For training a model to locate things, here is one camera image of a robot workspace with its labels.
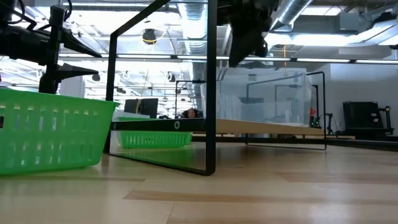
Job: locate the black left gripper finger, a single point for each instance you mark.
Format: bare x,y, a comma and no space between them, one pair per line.
68,72
74,42

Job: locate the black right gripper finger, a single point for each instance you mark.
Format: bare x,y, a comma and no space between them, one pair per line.
262,46
242,43

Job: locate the green plastic slotted basket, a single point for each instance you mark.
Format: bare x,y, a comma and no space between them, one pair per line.
46,140
155,140

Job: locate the background black robot arm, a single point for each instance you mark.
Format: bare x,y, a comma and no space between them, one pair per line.
329,123

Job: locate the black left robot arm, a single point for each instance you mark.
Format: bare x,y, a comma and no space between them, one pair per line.
6,9

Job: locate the black metal shelf wooden board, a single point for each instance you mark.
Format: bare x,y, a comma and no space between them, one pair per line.
211,93

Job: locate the clear plastic bin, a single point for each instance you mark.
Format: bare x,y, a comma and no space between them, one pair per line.
264,99

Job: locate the ceiling light strip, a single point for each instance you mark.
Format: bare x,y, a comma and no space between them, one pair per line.
143,56
323,60

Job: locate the black computer monitor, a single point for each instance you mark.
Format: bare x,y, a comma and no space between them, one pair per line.
146,108

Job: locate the person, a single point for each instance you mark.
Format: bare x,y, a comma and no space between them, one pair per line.
190,113

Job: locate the black equipment rack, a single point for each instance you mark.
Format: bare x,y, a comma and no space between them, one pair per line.
360,115

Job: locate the black aluminium table frame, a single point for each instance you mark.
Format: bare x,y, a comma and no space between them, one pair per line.
357,143

